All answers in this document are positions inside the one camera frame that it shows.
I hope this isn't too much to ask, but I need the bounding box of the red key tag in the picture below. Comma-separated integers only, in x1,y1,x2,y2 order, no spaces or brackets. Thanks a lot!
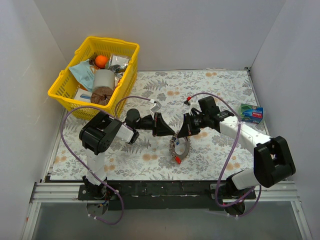
174,156,182,165

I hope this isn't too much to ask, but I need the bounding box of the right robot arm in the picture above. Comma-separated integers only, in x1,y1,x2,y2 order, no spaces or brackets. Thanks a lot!
177,96,296,199

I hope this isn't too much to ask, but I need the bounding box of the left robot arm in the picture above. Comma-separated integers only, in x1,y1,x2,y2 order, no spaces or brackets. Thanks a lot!
79,108,175,200

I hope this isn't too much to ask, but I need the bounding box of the blue red small box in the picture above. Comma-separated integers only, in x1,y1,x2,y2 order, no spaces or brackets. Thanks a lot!
238,103,264,125

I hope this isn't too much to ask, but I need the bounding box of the brown round object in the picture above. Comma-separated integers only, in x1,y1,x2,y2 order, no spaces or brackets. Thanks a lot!
90,86,114,106

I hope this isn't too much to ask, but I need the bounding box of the grey tape roll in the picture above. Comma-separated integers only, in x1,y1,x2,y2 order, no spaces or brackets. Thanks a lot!
92,69,115,91

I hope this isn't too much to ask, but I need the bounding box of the silver foil packet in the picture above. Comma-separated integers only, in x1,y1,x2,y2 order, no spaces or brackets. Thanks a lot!
105,54,131,74

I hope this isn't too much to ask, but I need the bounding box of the white box in basket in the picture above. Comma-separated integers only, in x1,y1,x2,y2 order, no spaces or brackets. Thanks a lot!
74,88,92,103

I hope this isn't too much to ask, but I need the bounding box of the orange ball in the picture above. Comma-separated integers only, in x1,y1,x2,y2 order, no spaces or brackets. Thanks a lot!
94,55,109,69

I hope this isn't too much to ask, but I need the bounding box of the light blue pouch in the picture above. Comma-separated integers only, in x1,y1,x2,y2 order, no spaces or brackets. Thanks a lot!
69,59,97,92

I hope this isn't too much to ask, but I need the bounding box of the yellow plastic basket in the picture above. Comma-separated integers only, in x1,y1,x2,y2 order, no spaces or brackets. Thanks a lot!
47,36,140,120

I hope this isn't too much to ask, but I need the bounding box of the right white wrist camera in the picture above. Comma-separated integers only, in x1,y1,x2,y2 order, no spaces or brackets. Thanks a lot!
183,96,200,116

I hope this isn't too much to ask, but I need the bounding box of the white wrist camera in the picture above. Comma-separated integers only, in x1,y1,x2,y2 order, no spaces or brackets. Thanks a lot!
149,99,162,116
183,96,200,116

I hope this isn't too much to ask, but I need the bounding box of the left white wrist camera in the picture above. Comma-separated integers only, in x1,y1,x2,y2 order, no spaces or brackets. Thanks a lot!
149,99,162,116

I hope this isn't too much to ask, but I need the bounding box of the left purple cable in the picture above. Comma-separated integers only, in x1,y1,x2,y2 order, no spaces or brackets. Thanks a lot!
59,96,157,226

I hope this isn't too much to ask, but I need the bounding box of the purple cable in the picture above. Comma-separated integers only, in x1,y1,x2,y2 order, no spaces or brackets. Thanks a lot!
59,96,157,226
186,92,262,218

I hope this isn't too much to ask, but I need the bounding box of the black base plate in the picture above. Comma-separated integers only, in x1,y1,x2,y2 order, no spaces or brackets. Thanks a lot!
77,180,222,211

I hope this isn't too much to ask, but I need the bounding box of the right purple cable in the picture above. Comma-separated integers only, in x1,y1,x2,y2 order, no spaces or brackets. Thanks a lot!
186,92,262,218

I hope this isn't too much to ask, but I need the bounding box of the aluminium frame rail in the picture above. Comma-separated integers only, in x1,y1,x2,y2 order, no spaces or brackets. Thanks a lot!
21,180,313,240

